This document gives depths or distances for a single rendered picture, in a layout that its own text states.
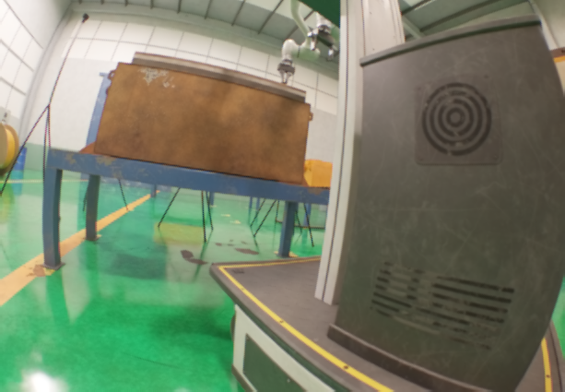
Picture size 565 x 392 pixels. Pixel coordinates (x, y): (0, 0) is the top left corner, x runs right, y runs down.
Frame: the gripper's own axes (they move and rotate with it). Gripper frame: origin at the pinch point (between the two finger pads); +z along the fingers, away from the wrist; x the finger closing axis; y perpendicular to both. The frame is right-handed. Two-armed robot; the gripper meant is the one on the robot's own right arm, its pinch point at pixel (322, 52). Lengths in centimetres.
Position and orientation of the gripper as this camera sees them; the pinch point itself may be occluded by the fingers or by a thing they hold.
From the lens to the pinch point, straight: 133.1
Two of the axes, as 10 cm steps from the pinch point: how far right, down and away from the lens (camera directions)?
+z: -1.2, 9.9, -0.6
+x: 8.1, 1.4, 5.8
